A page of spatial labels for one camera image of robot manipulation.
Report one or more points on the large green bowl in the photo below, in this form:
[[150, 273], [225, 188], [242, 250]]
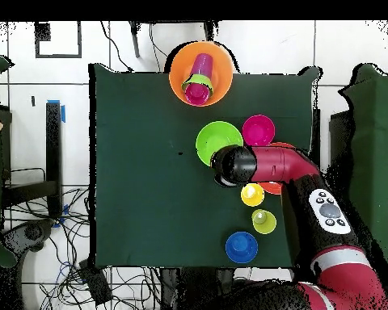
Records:
[[213, 135]]

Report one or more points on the small pink bowl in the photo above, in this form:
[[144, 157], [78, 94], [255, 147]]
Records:
[[258, 130]]

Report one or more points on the pink cup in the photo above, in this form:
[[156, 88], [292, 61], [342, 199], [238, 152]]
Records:
[[197, 95]]

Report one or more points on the small green bowl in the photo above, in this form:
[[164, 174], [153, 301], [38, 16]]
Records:
[[199, 79]]

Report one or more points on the large orange bowl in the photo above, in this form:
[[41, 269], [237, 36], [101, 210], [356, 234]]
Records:
[[223, 74]]

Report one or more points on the purple cup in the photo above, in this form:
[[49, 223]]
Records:
[[202, 64]]

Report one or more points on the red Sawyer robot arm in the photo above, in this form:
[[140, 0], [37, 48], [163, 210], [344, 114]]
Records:
[[284, 161]]

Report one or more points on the yellow cup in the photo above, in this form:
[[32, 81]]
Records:
[[252, 194]]

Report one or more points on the dark green tablecloth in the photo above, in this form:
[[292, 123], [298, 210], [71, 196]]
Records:
[[132, 193]]

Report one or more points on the wide red-orange bowl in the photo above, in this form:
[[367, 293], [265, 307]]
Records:
[[271, 188]]

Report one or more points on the lime yellow-green cup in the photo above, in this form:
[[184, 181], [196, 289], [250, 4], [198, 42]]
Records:
[[265, 222]]

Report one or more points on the blue bowl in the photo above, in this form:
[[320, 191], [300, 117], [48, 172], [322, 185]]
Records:
[[241, 247]]

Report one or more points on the black metal stand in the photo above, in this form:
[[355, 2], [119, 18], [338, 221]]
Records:
[[54, 145]]

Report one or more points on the black power strip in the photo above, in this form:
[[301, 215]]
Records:
[[95, 284]]

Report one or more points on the black camera stand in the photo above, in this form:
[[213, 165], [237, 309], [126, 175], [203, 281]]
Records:
[[135, 38]]

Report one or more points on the black pedestal leg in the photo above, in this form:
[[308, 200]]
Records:
[[32, 233]]

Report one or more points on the black square frame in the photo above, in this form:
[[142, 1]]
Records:
[[42, 32]]

